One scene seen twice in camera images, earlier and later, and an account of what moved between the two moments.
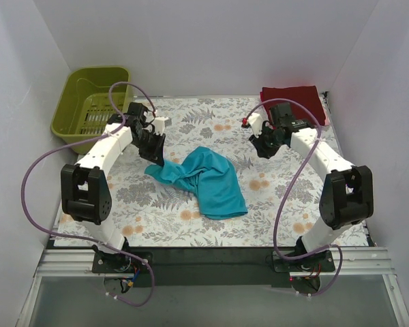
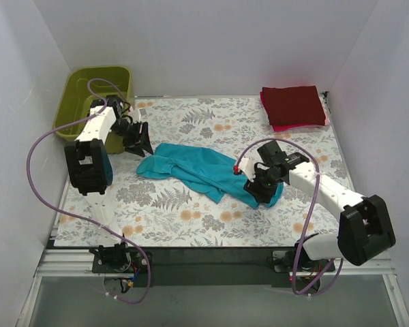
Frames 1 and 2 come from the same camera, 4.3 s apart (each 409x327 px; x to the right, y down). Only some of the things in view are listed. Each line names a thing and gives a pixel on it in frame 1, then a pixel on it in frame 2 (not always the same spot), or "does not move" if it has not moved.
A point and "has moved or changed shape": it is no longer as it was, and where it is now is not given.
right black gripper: (262, 144) → (260, 187)
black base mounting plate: (213, 267) does not move
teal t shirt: (211, 177) has moved or changed shape
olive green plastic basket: (85, 104) does not move
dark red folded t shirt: (307, 95) does not move
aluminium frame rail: (67, 263) does not move
